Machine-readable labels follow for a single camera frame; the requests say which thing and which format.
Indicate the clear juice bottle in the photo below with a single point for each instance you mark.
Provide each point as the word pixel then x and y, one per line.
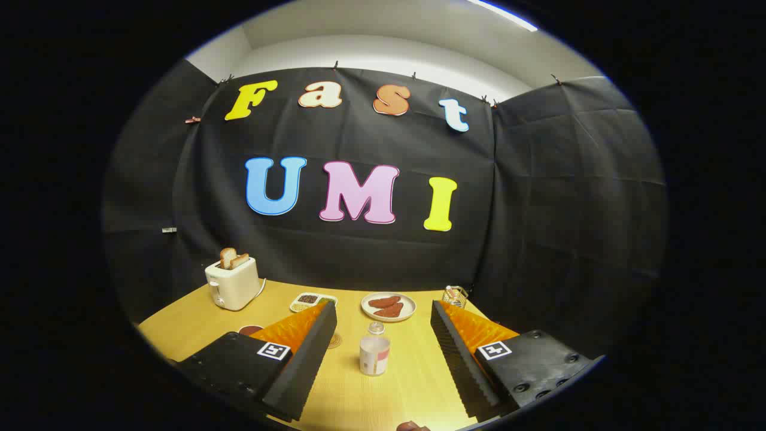
pixel 374 356

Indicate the toast slice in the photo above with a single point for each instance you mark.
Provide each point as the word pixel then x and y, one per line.
pixel 240 260
pixel 227 256

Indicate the wooden table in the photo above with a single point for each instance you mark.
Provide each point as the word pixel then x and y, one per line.
pixel 407 383

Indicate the round wooden coaster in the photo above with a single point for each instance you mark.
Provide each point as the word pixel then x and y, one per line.
pixel 335 341

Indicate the white cup with brown inside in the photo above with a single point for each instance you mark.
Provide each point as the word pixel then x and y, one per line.
pixel 250 330

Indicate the cream toaster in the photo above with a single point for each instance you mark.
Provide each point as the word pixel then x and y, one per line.
pixel 233 287

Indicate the brown meat patty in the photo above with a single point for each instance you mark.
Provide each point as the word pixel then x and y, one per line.
pixel 383 301
pixel 390 311

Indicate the white round plate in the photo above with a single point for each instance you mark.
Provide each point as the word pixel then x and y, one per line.
pixel 409 308

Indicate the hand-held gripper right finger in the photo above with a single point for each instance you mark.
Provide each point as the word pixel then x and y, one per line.
pixel 461 365

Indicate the white divided grain tray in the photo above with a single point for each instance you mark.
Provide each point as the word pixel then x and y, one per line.
pixel 308 301

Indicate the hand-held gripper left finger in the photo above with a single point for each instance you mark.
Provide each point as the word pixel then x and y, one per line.
pixel 302 365

